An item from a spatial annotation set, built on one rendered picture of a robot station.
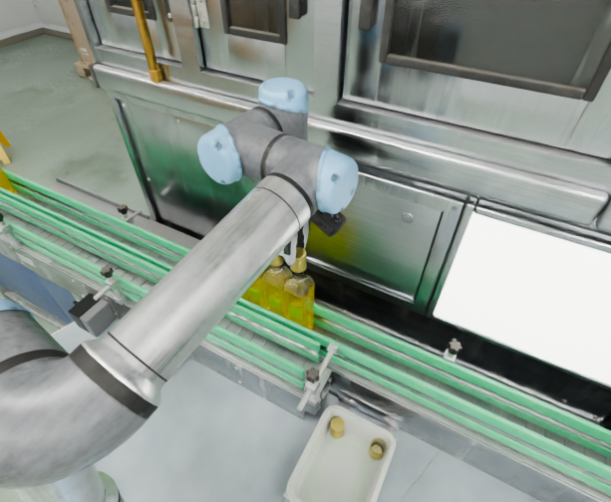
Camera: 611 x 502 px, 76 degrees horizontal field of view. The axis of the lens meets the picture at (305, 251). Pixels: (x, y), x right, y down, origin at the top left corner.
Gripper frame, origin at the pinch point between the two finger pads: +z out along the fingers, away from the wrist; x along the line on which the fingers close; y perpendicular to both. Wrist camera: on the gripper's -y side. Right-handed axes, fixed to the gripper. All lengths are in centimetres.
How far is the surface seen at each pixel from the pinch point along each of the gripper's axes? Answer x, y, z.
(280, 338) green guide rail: 5.7, 2.2, 25.1
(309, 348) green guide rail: 6.2, -6.1, 22.7
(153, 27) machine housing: -18, 44, -33
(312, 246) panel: -12.9, 2.9, 9.8
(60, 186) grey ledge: -15, 110, 28
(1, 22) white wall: -274, 580, 90
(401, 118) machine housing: -15.3, -12.7, -26.8
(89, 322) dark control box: 21, 56, 34
